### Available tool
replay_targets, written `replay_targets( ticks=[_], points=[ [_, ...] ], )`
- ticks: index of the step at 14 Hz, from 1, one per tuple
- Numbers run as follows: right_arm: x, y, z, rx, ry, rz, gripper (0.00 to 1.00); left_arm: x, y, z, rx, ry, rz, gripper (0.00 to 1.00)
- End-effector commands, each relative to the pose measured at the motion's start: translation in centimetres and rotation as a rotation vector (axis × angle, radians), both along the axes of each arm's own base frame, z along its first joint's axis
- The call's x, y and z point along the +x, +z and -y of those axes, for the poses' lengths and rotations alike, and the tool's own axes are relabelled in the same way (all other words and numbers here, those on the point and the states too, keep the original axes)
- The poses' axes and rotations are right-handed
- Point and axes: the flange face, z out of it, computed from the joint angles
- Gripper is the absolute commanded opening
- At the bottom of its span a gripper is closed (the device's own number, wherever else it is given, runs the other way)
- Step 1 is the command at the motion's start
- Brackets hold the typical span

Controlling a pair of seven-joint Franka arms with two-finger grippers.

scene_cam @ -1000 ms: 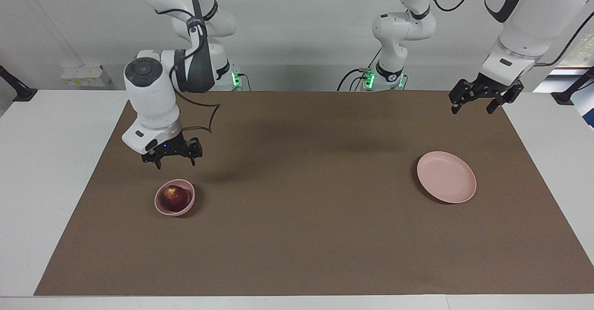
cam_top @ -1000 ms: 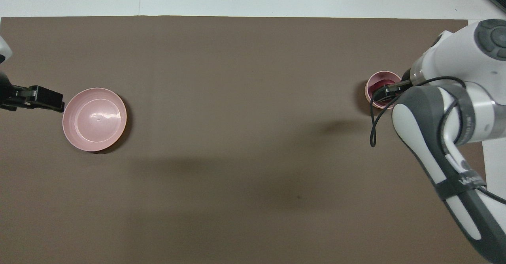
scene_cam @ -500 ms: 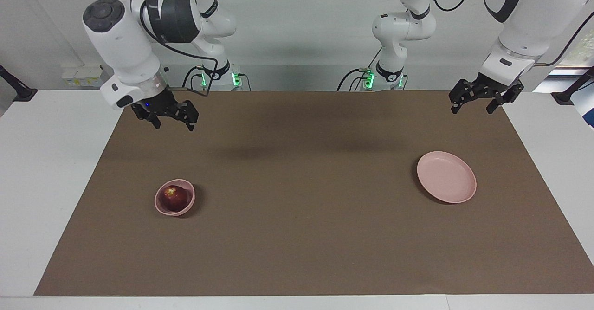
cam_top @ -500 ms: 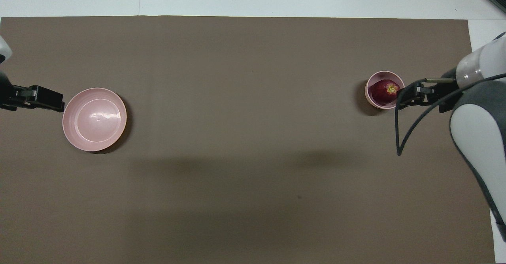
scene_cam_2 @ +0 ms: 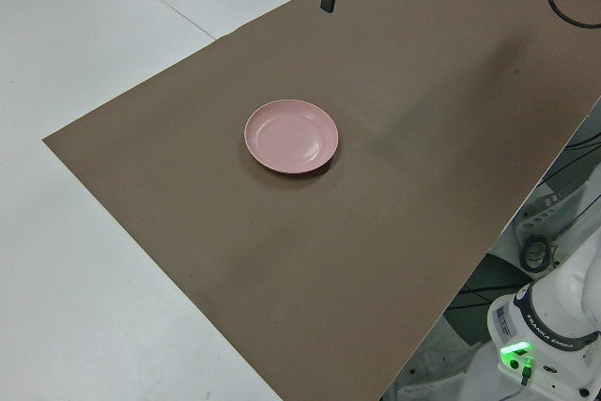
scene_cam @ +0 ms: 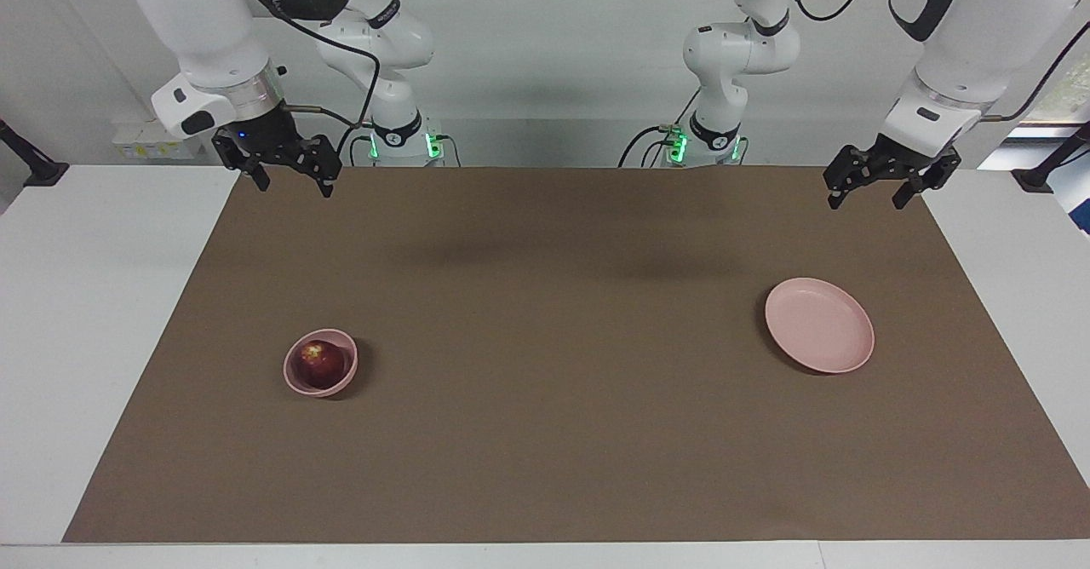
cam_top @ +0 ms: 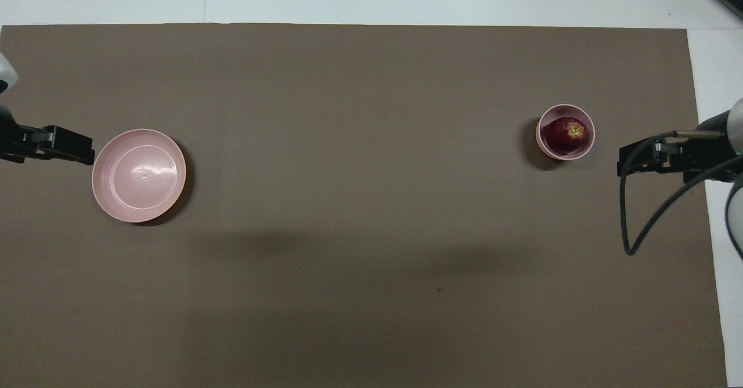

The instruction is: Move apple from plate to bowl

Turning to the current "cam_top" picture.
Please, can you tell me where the pink plate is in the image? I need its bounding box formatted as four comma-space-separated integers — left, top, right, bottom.
92, 129, 187, 224

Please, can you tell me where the red apple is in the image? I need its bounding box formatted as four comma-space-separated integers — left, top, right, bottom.
544, 116, 589, 152

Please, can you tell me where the brown table mat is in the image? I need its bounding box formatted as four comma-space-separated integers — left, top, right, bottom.
0, 23, 728, 388

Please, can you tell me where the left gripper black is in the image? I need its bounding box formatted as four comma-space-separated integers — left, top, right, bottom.
0, 106, 96, 166

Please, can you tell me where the pink bowl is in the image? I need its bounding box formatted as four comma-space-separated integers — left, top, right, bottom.
535, 104, 596, 161

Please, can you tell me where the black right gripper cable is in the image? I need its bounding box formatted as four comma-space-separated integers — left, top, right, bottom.
619, 131, 743, 257

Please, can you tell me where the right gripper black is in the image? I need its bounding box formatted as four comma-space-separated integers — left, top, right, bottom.
617, 111, 743, 183

